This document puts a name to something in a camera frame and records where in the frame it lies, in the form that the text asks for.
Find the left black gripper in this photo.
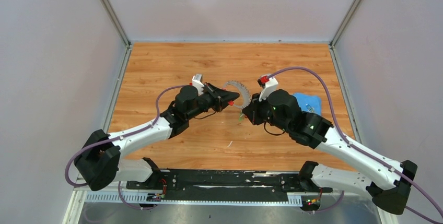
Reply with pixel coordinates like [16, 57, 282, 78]
[186, 82, 239, 121]

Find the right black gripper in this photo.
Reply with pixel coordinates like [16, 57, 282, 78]
[242, 90, 290, 134]

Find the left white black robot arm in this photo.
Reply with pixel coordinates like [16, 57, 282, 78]
[68, 83, 240, 191]

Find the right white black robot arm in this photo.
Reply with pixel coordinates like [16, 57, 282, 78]
[242, 89, 417, 215]

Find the blue patterned cloth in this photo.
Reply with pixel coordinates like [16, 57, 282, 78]
[293, 93, 321, 115]

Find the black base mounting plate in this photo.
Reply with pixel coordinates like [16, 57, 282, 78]
[123, 169, 332, 204]

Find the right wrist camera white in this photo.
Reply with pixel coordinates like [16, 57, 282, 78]
[257, 74, 279, 101]

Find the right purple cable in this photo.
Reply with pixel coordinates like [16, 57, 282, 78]
[266, 67, 443, 224]

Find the aluminium frame rail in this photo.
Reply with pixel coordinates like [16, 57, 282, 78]
[73, 189, 304, 206]

